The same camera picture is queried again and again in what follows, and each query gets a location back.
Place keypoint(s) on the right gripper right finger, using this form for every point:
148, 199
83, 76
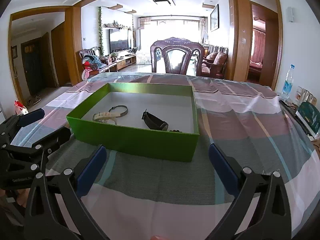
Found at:
260, 209

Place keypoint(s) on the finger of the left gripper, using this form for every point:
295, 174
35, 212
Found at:
55, 140
31, 117

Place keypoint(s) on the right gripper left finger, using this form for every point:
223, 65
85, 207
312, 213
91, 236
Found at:
54, 206

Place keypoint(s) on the cream white wristwatch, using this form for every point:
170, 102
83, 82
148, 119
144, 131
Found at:
105, 116

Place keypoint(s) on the person's right hand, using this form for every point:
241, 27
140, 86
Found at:
155, 237

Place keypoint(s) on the red white plastic bag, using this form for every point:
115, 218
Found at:
20, 108

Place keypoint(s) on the wooden armchair with clothes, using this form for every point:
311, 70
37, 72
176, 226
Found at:
94, 64

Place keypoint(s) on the plaid tablecloth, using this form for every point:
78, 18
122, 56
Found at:
137, 198

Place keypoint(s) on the green hanging vine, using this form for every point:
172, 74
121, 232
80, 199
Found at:
100, 33

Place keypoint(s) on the wooden tv cabinet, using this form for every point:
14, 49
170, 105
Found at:
125, 61

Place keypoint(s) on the green cardboard box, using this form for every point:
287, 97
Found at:
174, 104

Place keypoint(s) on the dark green gift bag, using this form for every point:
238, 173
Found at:
308, 114

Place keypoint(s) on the flat screen television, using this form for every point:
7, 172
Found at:
120, 39

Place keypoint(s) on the plastic water bottle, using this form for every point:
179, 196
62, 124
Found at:
288, 83

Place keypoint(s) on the carved dark wooden chair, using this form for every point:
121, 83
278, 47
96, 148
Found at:
177, 53

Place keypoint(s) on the wooden sofa with cushions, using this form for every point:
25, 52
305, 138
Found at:
215, 62

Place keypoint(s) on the framed wall picture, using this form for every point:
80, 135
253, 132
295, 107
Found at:
214, 19

